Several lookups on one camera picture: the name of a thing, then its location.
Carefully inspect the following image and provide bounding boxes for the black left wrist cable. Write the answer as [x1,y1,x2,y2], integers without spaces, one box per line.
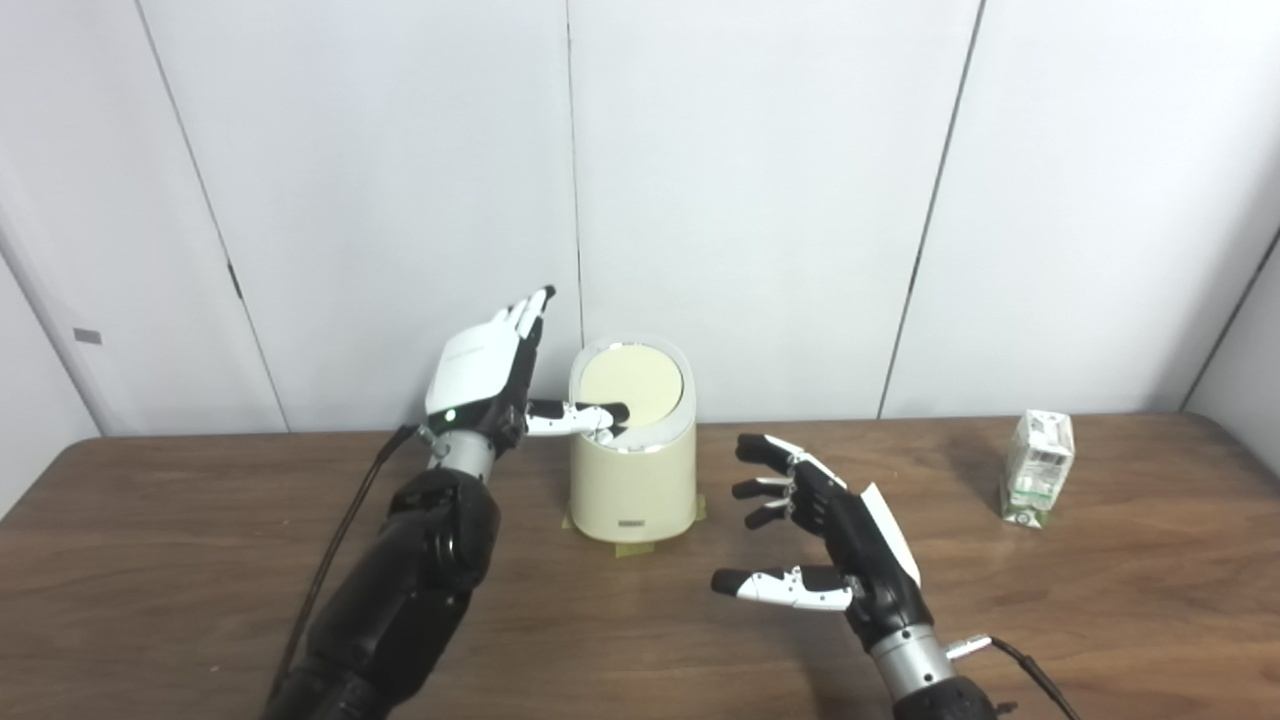
[265,425,421,703]

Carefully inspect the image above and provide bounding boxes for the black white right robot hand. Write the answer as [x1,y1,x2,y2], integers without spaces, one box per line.
[712,433,936,656]

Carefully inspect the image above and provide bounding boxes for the cream round bin lid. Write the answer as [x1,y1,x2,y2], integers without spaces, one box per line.
[580,344,685,427]

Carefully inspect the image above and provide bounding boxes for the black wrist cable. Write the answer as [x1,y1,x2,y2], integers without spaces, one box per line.
[945,634,1082,720]
[265,425,421,703]

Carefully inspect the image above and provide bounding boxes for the white green milk carton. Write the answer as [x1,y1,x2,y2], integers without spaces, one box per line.
[1000,409,1075,529]

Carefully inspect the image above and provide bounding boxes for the cream-colored bin body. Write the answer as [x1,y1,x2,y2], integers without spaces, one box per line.
[568,336,699,544]

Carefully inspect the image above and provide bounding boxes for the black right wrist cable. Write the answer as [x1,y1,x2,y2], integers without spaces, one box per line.
[945,634,1082,720]

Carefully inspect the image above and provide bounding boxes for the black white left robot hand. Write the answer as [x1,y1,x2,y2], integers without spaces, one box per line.
[424,286,631,456]

